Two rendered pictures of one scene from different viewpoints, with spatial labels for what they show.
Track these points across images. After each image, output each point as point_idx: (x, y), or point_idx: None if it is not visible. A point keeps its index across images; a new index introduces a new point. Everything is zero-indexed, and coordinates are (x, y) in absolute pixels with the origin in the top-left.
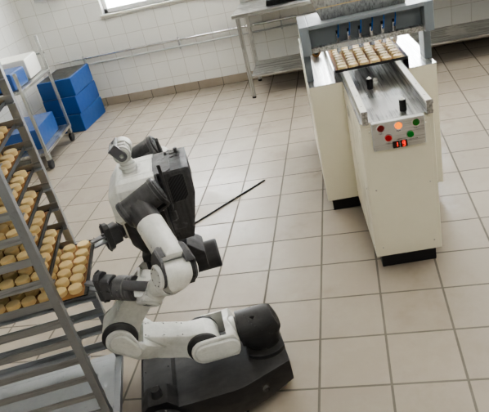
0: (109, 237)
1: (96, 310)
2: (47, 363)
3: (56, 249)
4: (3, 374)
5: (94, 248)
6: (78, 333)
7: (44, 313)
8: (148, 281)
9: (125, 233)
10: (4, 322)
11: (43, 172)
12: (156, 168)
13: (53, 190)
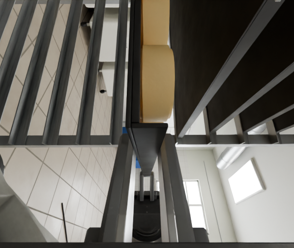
0: (150, 209)
1: (23, 137)
2: None
3: (199, 110)
4: (3, 10)
5: (140, 175)
6: (1, 100)
7: (57, 71)
8: None
9: (142, 236)
10: (69, 32)
11: (264, 143)
12: None
13: (229, 146)
